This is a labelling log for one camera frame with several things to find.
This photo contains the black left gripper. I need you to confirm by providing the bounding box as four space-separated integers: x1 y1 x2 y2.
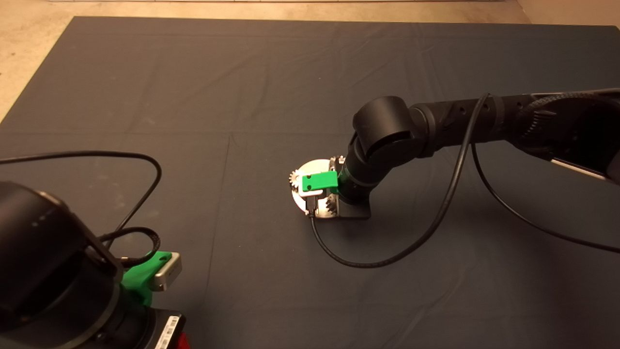
150 312 191 349

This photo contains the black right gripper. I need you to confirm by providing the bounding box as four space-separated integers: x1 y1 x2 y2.
334 193 372 220

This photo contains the round metal carrier plate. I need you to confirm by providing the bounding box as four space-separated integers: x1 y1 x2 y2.
291 159 342 220

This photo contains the dark grey table cloth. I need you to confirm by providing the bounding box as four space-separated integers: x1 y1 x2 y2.
0 16 620 349

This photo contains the green right camera mount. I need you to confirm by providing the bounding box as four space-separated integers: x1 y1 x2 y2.
301 170 340 195

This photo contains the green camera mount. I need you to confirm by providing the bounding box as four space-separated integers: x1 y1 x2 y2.
121 251 173 307
301 170 340 195

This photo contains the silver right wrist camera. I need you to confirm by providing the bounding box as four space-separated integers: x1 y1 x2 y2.
297 184 325 216

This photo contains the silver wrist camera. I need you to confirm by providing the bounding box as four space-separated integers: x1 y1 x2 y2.
297 184 325 216
154 252 183 292

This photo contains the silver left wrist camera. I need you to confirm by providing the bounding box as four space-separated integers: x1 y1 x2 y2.
154 252 183 292

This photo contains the green left camera mount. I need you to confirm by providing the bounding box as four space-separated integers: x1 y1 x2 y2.
121 251 173 307

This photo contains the braided black left arm cable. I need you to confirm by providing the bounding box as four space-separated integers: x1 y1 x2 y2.
98 227 162 269

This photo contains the braided black arm cable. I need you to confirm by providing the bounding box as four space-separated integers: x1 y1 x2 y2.
98 227 162 269
523 92 620 146

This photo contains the black hanging right arm cable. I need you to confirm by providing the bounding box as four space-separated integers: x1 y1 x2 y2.
471 143 620 254

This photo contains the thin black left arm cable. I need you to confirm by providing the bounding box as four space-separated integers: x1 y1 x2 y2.
0 151 163 249

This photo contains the braided black right arm cable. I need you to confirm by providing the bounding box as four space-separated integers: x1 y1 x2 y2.
523 92 620 146

